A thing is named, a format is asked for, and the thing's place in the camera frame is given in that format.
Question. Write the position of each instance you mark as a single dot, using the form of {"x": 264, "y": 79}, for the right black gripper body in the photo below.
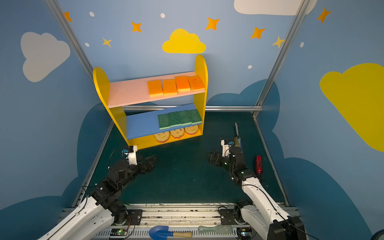
{"x": 221, "y": 159}

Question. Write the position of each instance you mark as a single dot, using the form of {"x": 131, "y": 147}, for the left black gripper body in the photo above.
{"x": 141, "y": 165}

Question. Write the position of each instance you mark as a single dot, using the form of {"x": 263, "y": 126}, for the yellow smiley sponge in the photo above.
{"x": 178, "y": 133}
{"x": 162, "y": 137}
{"x": 192, "y": 130}

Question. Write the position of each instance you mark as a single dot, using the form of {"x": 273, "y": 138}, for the green sponge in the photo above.
{"x": 185, "y": 117}
{"x": 174, "y": 119}
{"x": 164, "y": 121}
{"x": 195, "y": 117}

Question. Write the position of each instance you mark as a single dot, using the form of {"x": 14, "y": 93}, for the orange sponge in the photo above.
{"x": 196, "y": 84}
{"x": 170, "y": 87}
{"x": 155, "y": 88}
{"x": 182, "y": 84}

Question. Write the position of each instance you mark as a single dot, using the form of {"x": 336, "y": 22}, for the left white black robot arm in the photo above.
{"x": 102, "y": 207}

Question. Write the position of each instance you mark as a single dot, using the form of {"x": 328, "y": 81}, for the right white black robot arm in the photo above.
{"x": 264, "y": 215}

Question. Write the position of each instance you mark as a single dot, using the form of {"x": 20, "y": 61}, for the yellow shelf with pink and blue boards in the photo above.
{"x": 139, "y": 130}

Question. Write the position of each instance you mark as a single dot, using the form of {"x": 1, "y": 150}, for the metal trowel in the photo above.
{"x": 237, "y": 139}

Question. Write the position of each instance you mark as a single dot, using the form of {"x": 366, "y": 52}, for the red bottle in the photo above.
{"x": 258, "y": 165}

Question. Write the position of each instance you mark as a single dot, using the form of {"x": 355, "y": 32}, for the left circuit board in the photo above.
{"x": 118, "y": 233}

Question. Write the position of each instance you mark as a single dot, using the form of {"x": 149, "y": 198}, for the circuit board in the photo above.
{"x": 118, "y": 233}
{"x": 244, "y": 233}

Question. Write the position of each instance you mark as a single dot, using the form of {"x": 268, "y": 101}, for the blue toy shovel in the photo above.
{"x": 162, "y": 233}

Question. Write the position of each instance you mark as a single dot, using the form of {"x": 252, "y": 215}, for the right circuit board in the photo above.
{"x": 244, "y": 233}

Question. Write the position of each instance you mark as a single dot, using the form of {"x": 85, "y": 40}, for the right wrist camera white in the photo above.
{"x": 226, "y": 144}

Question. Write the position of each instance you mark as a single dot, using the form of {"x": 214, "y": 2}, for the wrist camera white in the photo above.
{"x": 129, "y": 153}
{"x": 226, "y": 144}

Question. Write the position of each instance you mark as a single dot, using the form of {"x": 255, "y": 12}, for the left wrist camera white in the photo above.
{"x": 129, "y": 153}

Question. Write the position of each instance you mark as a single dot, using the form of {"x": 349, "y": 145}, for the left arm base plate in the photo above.
{"x": 129, "y": 216}

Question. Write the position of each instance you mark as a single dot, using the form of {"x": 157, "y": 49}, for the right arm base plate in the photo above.
{"x": 231, "y": 216}

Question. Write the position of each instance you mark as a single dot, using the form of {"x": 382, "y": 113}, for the aluminium frame rail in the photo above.
{"x": 208, "y": 108}

